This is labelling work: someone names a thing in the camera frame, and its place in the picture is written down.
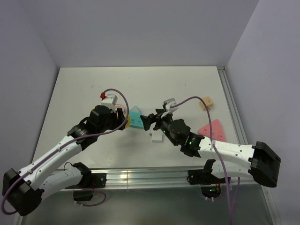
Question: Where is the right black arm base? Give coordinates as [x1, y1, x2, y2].
[187, 169, 227, 201]

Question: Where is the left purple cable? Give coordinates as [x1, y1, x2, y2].
[1, 88, 130, 215]

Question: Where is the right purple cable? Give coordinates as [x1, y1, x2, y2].
[170, 96, 241, 225]

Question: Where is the purple cable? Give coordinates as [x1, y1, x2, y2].
[170, 96, 241, 225]
[1, 88, 130, 215]

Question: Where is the pink triangular power strip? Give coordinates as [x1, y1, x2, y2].
[198, 119, 226, 142]

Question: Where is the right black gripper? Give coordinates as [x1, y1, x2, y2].
[140, 108, 179, 146]

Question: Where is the beige cube socket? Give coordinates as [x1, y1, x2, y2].
[199, 97, 213, 111]

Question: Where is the aluminium rail frame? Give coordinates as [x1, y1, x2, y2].
[14, 66, 282, 225]

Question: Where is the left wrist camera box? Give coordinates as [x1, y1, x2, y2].
[100, 92, 118, 111]

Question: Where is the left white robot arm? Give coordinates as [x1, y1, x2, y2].
[1, 105, 128, 216]

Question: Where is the teal triangular power strip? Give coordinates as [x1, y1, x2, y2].
[129, 106, 143, 129]

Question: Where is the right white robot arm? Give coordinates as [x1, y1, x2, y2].
[140, 109, 281, 188]

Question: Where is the white charger adapter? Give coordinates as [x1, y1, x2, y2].
[150, 131, 163, 143]

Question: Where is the yellow cube socket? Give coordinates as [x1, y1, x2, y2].
[125, 115, 131, 128]

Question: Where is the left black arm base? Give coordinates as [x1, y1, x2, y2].
[73, 172, 106, 203]

